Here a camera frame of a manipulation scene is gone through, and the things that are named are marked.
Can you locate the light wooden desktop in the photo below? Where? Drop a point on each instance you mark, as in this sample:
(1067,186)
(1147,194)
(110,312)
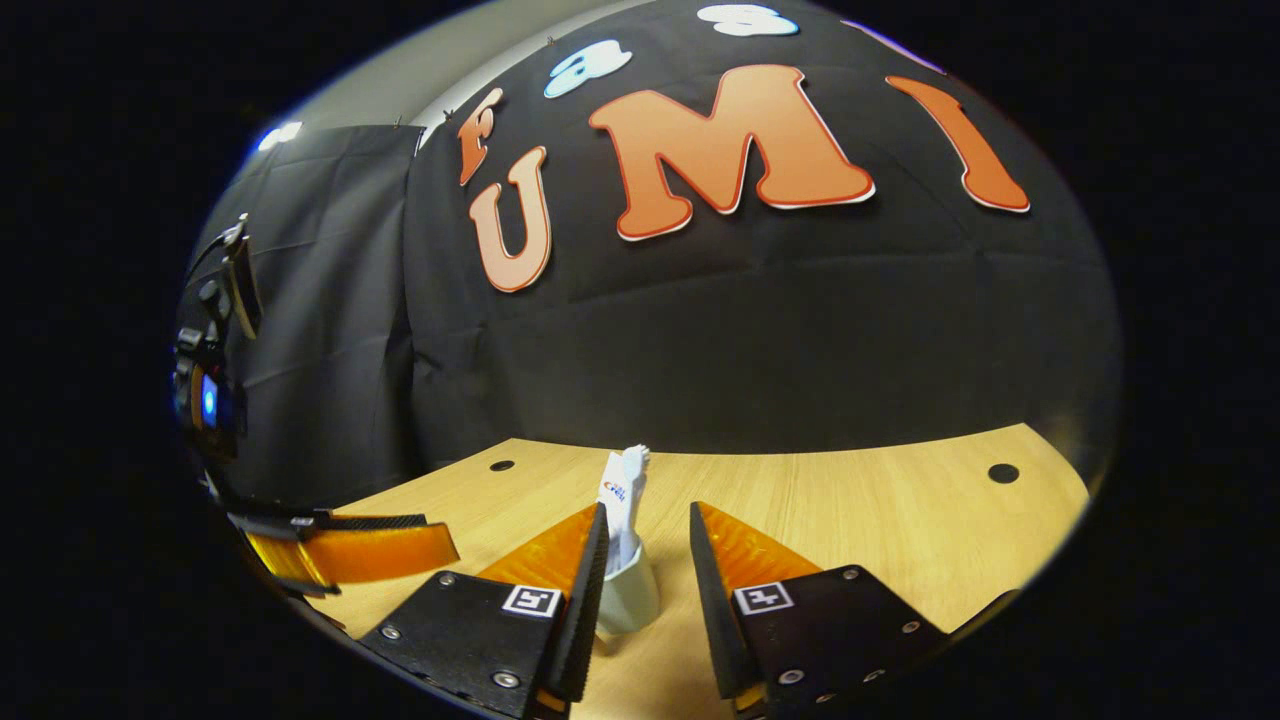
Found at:
(880,520)

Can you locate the ceiling light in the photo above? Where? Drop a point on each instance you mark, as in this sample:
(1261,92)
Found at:
(280,134)

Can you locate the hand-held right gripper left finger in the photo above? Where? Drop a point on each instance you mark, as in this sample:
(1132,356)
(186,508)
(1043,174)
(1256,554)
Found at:
(585,600)

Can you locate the black backdrop cloth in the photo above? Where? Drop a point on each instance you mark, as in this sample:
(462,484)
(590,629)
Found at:
(750,340)

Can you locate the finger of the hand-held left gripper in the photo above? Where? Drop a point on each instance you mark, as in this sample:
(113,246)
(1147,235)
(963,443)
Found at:
(370,550)
(300,522)

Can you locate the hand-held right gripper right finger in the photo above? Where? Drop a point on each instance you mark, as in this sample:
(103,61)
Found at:
(712,600)

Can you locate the white toothpaste tube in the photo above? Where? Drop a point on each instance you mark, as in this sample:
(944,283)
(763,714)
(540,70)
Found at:
(612,500)

